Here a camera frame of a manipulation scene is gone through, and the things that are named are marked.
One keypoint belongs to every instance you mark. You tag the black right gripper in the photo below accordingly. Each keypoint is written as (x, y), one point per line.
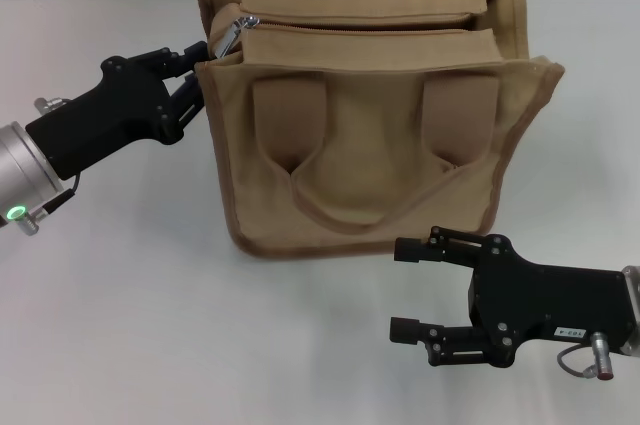
(550, 300)

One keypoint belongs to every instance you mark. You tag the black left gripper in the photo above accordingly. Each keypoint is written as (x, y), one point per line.
(110, 110)

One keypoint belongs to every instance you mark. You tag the silver metal zipper pull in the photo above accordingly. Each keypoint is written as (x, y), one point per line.
(227, 40)

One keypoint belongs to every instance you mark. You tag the khaki canvas food bag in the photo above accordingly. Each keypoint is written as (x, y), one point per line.
(370, 155)

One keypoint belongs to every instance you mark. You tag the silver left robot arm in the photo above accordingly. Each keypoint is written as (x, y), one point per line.
(22, 170)

